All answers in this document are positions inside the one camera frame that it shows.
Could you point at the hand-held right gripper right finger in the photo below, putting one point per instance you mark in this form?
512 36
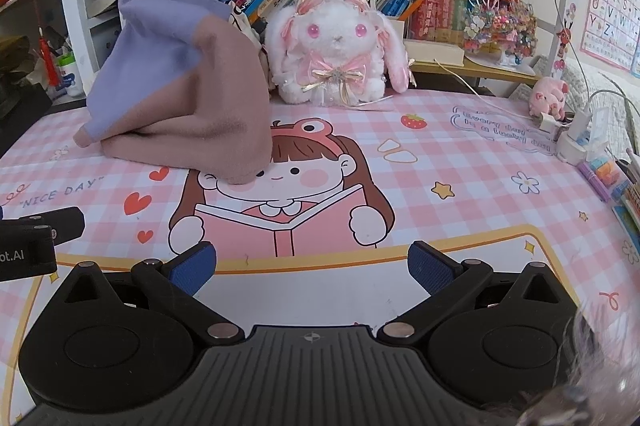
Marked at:
432 268

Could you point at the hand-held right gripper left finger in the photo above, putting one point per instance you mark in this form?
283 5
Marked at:
192 268

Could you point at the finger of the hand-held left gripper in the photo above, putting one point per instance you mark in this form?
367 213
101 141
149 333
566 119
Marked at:
62 226

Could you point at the purple and pink sweater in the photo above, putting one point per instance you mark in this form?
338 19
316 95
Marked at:
200 106

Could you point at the pink cartoon desk mat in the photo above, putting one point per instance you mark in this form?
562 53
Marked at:
475 186

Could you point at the white bottle blue label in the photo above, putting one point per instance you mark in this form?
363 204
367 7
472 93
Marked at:
71 79

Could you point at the red tassel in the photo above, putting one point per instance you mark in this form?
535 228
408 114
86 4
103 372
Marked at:
49 56

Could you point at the olive green cloth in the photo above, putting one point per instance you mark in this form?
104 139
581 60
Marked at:
15 56

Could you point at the white charger plug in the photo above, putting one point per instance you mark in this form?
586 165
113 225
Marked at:
549 126

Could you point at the purple stationery box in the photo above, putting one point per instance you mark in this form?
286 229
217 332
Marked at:
595 181

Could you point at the white charging dock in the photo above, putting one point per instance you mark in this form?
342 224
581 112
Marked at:
575 141

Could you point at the fuzzy grey fur trim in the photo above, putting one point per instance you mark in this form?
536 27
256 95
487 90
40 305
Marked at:
605 366

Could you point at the small pink plush toy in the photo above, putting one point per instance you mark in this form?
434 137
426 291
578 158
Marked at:
547 96

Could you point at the white flat book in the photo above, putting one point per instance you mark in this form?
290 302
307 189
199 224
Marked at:
435 52

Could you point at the white bunny plush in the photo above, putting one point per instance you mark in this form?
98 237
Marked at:
335 56

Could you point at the cream tote bag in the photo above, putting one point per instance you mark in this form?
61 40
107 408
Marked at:
245 29

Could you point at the colourful flower ornament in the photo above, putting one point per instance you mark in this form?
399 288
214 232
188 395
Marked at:
500 26

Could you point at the reindeer wall sticker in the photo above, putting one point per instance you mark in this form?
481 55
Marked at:
565 36

